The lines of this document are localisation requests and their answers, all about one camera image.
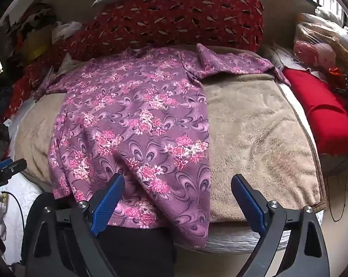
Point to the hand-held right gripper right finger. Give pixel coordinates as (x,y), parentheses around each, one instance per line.
(249,205)

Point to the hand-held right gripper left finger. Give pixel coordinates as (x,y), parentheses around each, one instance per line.
(107,205)

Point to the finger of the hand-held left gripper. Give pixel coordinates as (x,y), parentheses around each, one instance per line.
(14,166)

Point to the purple floral shirt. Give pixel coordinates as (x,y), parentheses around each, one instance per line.
(133,115)

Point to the pile of mixed clothes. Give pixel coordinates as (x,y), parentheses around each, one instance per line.
(32,31)

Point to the white quilted mattress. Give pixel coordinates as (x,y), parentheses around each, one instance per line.
(234,241)

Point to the beige fleece blanket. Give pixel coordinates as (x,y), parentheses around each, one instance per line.
(263,138)

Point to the red patterned cloth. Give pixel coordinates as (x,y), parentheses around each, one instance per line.
(27,89)

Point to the plain red cushion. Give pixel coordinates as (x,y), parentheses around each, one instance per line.
(321,109)

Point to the white plastic bag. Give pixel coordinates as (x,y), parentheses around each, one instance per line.
(65,31)

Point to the white cloth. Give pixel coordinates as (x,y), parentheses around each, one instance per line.
(288,57)

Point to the orange red ribbon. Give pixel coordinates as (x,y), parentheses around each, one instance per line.
(337,76)

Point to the doll in plastic wrap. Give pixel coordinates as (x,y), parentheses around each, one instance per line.
(324,54)

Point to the red patterned pillow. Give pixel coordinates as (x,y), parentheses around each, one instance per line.
(177,14)

